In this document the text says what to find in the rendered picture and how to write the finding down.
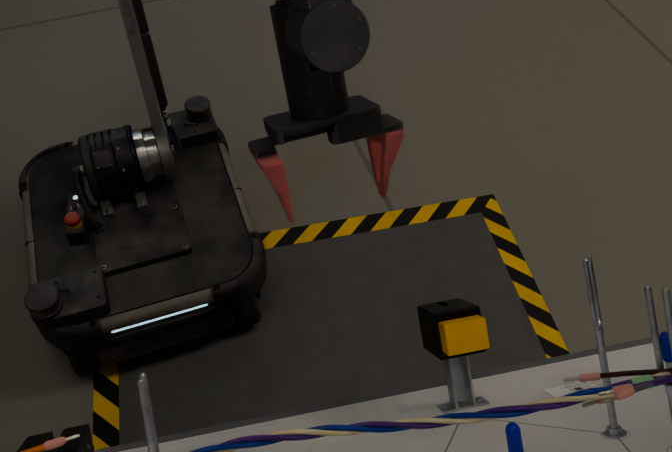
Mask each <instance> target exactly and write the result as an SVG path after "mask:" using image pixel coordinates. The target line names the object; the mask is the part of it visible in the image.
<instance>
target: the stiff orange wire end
mask: <svg viewBox="0 0 672 452"><path fill-rule="evenodd" d="M78 437H80V434H76V435H73V436H70V437H67V438H65V437H58V438H55V439H52V440H49V441H46V442H45V443H43V444H41V445H38V446H35V447H32V448H29V449H26V450H23V451H20V452H42V451H49V450H52V449H54V448H57V447H60V446H63V445H64V444H65V443H66V441H69V440H72V439H75V438H78Z"/></svg>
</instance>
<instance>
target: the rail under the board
mask: <svg viewBox="0 0 672 452"><path fill-rule="evenodd" d="M650 343H653V342H652V337H650V338H645V339H640V340H635V341H630V342H625V343H620V344H615V345H611V346H606V347H605V349H606V352H610V351H615V350H620V349H625V348H630V347H635V346H640V345H645V344H650ZM596 354H598V349H597V348H596V349H591V350H586V351H581V352H576V353H571V354H566V355H561V356H556V357H551V358H546V359H541V360H537V361H532V362H527V363H522V364H517V365H512V366H507V367H502V368H497V369H492V370H487V371H482V372H477V373H472V374H471V378H472V380H473V379H478V378H483V377H488V376H493V375H498V374H503V373H507V372H512V371H517V370H522V369H527V368H532V367H537V366H542V365H547V364H552V363H557V362H561V361H566V360H571V359H576V358H581V357H586V356H591V355H596ZM444 385H447V381H446V379H443V380H438V381H433V382H428V383H423V384H418V385H413V386H408V387H403V388H398V389H393V390H388V391H384V392H379V393H374V394H369V395H364V396H359V397H354V398H349V399H344V400H339V401H334V402H329V403H324V404H319V405H314V406H310V407H305V408H300V409H295V410H290V411H285V412H280V413H275V414H270V415H265V416H260V417H255V418H250V419H245V420H240V421H235V422H231V423H226V424H221V425H216V426H211V427H206V428H201V429H196V430H191V431H186V432H181V433H176V434H171V435H166V436H161V437H157V441H158V444H159V443H164V442H169V441H174V440H179V439H184V438H189V437H194V436H198V435H203V434H208V433H213V432H218V431H223V430H228V429H233V428H238V427H243V426H248V425H252V424H257V423H262V422H267V421H272V420H277V419H282V418H287V417H292V416H297V415H301V414H306V413H311V412H316V411H321V410H326V409H331V408H336V407H341V406H346V405H351V404H355V403H360V402H365V401H370V400H375V399H380V398H385V397H390V396H395V395H400V394H404V393H409V392H414V391H419V390H424V389H429V388H434V387H439V386H444ZM145 446H147V440H142V441H137V442H132V443H127V444H122V445H117V446H112V447H107V448H102V449H97V450H94V452H120V451H125V450H130V449H135V448H140V447H145Z"/></svg>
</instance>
